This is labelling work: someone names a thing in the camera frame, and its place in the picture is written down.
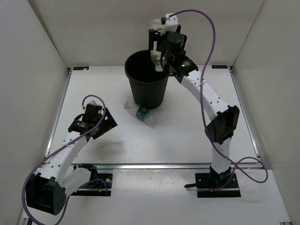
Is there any clear bottle orange label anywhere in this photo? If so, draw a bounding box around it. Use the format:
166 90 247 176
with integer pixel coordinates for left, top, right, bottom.
150 50 164 72

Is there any clear bottle green label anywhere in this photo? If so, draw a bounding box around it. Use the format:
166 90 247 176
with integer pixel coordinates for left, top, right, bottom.
124 101 158 127

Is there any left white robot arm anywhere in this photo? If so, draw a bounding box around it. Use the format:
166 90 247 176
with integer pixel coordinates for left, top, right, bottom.
24 101 117 215

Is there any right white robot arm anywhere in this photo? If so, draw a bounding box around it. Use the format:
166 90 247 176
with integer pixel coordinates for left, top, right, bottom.
148 25 240 188

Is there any black plastic waste bin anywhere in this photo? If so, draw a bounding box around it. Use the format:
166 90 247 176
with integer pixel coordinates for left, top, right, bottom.
125 50 168 110

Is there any left blue table sticker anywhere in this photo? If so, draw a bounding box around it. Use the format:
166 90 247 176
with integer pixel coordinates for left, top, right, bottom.
73 67 89 71

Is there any blue table sticker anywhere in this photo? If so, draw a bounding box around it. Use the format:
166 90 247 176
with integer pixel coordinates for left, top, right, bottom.
73 67 89 71
211 65 228 69

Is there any right blue table sticker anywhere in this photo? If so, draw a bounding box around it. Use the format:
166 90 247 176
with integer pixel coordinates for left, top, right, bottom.
211 65 228 69

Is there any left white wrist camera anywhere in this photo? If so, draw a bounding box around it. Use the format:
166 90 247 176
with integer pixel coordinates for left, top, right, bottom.
82 100 98 111

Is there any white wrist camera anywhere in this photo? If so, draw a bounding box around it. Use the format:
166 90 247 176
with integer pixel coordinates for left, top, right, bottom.
82 100 98 111
160 14 179 35

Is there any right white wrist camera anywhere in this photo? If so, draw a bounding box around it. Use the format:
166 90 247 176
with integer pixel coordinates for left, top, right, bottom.
160 14 179 35

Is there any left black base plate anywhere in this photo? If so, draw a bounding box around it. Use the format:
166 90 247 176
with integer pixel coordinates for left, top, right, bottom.
73 170 113 197

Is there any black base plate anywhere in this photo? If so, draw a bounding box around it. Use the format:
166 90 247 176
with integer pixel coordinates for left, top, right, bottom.
184 173 241 198
73 170 113 197

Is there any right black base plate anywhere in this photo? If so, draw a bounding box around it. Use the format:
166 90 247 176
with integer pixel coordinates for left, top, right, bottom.
184 173 241 198

